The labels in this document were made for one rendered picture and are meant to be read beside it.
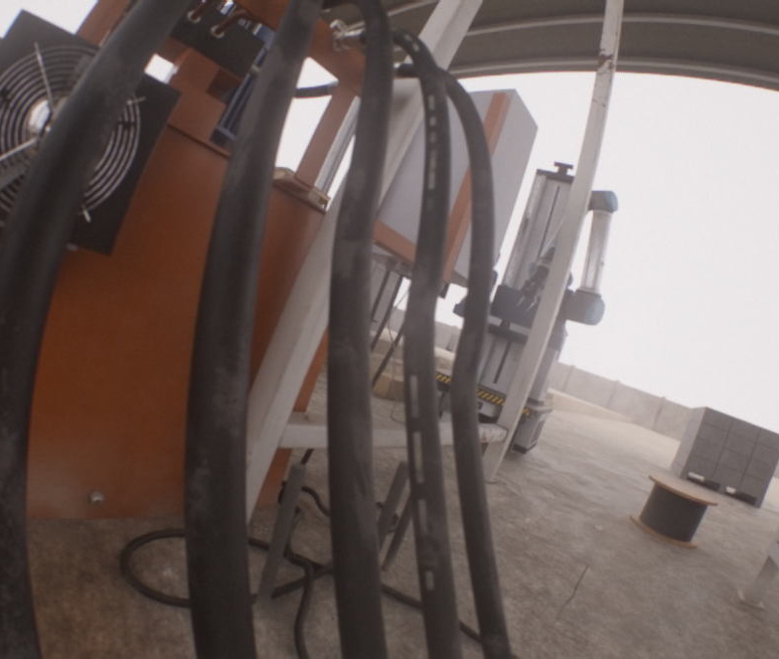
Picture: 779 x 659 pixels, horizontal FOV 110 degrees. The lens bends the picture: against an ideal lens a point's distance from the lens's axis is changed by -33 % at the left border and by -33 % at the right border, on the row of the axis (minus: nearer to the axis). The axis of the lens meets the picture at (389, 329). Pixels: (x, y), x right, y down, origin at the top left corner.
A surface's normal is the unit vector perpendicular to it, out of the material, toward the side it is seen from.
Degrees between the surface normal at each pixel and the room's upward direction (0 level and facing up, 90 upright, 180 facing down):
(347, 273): 75
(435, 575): 70
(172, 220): 90
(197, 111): 90
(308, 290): 89
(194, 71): 90
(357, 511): 64
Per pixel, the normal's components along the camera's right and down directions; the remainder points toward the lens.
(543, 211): -0.47, -0.17
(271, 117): 0.65, -0.18
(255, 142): 0.32, -0.28
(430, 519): -0.07, -0.36
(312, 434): 0.73, 0.28
